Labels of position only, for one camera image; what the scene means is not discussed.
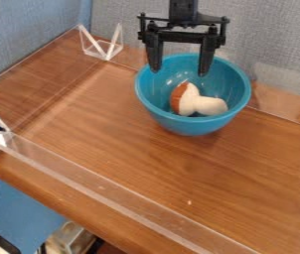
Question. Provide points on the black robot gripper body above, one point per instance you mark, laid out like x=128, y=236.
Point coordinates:
x=157, y=30

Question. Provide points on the blue plastic bowl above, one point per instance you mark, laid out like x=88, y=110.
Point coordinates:
x=226, y=82

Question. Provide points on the brown and white toy mushroom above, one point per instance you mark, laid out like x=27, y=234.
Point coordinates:
x=188, y=102

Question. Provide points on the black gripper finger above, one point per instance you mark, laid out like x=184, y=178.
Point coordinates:
x=207, y=54
x=155, y=51

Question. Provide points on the metal frame under table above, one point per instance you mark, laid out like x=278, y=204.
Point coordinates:
x=72, y=239

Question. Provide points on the clear acrylic front barrier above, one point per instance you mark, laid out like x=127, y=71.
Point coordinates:
x=153, y=215

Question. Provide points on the black object at bottom left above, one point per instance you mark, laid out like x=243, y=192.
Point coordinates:
x=1, y=242

